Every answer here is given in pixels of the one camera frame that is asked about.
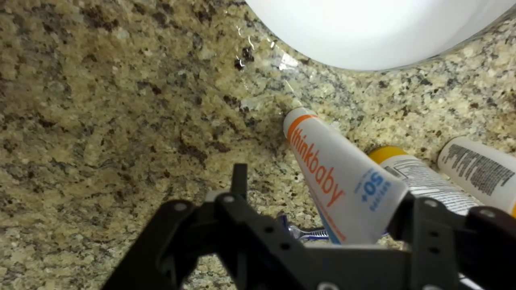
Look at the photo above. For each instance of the white sink basin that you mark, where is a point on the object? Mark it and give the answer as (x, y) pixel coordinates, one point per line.
(375, 26)

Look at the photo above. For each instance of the dark hair clip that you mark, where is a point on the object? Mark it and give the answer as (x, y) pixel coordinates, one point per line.
(306, 231)

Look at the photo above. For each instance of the small white bottle yellow cap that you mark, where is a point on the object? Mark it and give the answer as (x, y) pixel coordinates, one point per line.
(477, 170)

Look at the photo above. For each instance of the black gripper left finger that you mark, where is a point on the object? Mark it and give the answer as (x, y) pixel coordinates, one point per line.
(214, 242)

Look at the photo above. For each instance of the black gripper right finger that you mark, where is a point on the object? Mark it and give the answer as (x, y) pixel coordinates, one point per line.
(472, 247)

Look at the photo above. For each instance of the white orange thinkbaby tube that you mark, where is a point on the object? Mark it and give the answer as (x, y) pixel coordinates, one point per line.
(338, 178)

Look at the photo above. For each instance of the white tube yellow cap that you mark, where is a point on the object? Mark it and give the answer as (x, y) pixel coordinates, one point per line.
(424, 180)

